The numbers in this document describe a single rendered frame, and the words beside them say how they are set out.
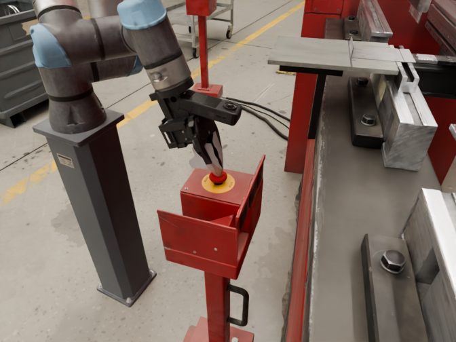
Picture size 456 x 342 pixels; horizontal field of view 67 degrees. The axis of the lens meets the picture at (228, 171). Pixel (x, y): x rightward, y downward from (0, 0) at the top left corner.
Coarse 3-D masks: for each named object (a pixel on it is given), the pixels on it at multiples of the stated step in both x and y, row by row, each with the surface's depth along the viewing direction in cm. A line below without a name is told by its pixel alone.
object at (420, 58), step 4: (416, 56) 73; (420, 56) 73; (424, 56) 73; (428, 56) 73; (432, 56) 73; (436, 56) 73; (440, 56) 73; (444, 56) 73; (448, 56) 73; (452, 56) 73; (416, 60) 72; (420, 60) 72; (424, 60) 72; (428, 60) 72; (432, 60) 71; (436, 60) 71; (440, 60) 71; (444, 60) 71; (448, 60) 71; (452, 60) 71; (444, 64) 71; (448, 64) 71; (452, 64) 71
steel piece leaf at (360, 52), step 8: (352, 40) 76; (352, 48) 73; (360, 48) 78; (368, 48) 78; (376, 48) 78; (384, 48) 78; (392, 48) 78; (352, 56) 74; (360, 56) 74; (368, 56) 74; (376, 56) 74; (384, 56) 74; (392, 56) 74; (400, 56) 74
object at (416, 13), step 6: (408, 0) 71; (414, 0) 67; (420, 0) 64; (426, 0) 63; (414, 6) 67; (420, 6) 64; (426, 6) 64; (414, 12) 69; (420, 12) 65; (414, 18) 69
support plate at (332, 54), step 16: (288, 48) 79; (304, 48) 79; (320, 48) 79; (336, 48) 79; (288, 64) 72; (304, 64) 72; (320, 64) 71; (336, 64) 71; (352, 64) 71; (368, 64) 71; (384, 64) 71
